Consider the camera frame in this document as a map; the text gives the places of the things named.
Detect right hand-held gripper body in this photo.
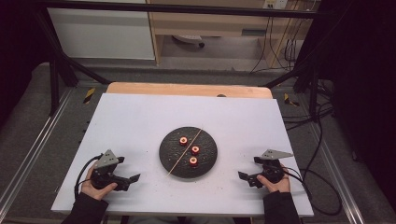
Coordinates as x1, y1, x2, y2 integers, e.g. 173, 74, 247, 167
247, 148, 294, 189

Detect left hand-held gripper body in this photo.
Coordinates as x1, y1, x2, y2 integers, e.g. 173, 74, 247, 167
90, 148, 132, 191

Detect black round plate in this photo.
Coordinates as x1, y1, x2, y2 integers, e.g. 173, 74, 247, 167
158, 126, 219, 179

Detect thin bamboo skewer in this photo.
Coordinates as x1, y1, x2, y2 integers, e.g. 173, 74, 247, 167
165, 128, 204, 178

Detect person's right hand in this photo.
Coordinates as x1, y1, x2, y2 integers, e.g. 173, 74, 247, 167
256, 164, 291, 194

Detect person's left hand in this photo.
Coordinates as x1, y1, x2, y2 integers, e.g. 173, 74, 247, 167
80, 165, 119, 201

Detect yellow black tape strip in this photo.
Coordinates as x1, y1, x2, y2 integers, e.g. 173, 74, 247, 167
82, 87, 96, 105
283, 92, 301, 107

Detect light wooden table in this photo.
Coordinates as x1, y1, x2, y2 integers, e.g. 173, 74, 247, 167
106, 81, 274, 100

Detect white cabinet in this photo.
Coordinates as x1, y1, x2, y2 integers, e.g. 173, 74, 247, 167
47, 0, 156, 61

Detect white chair base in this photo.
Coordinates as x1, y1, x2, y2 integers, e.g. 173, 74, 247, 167
172, 34, 206, 49

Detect light wooden desk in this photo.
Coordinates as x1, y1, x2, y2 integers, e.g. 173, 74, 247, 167
146, 0, 314, 68

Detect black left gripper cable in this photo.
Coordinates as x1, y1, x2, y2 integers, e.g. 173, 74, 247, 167
73, 153, 104, 199

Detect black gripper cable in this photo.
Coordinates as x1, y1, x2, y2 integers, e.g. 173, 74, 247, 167
279, 166, 344, 217
73, 153, 104, 199

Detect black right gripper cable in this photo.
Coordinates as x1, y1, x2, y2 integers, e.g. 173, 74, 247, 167
279, 166, 344, 217

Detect black floor cables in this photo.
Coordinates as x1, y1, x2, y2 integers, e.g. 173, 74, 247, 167
280, 78, 335, 133

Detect aluminium floor rail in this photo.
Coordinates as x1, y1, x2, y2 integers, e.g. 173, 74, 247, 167
0, 89, 75, 213
306, 123, 366, 224

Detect black hanging cables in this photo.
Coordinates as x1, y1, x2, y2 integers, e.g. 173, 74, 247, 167
249, 8, 302, 75

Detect white wall socket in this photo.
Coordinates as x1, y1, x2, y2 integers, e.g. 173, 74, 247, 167
262, 0, 290, 10

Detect black metal frame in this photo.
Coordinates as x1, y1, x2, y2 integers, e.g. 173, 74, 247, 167
33, 0, 332, 118

